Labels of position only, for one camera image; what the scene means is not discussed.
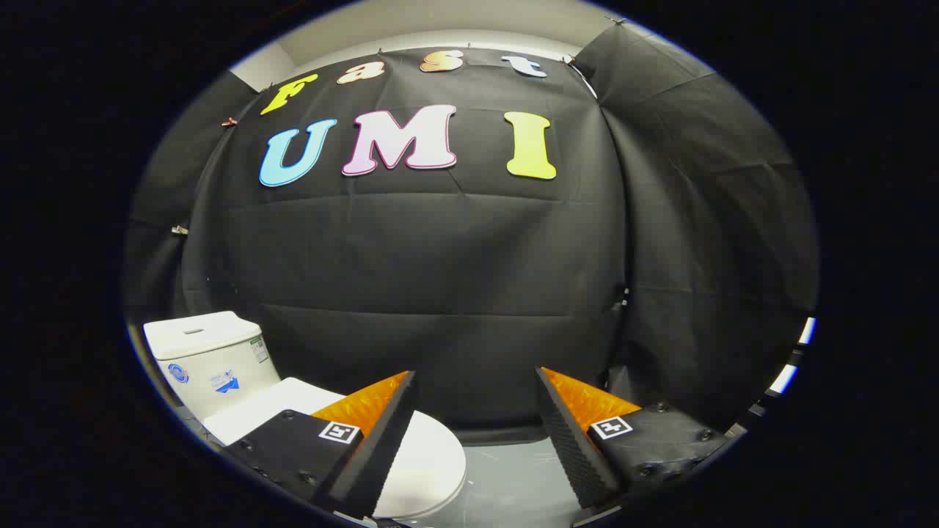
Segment black backdrop cloth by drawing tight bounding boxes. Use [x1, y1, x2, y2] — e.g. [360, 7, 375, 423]
[123, 26, 819, 448]

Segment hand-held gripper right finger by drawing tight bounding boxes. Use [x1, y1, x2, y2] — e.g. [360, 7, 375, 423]
[535, 367, 734, 514]

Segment white slatted panel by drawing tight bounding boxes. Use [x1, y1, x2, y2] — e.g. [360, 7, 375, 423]
[767, 317, 816, 397]

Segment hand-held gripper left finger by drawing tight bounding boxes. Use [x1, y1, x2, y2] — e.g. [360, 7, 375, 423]
[222, 370, 420, 520]

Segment white toilet lid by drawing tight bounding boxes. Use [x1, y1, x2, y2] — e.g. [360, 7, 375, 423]
[203, 378, 467, 518]

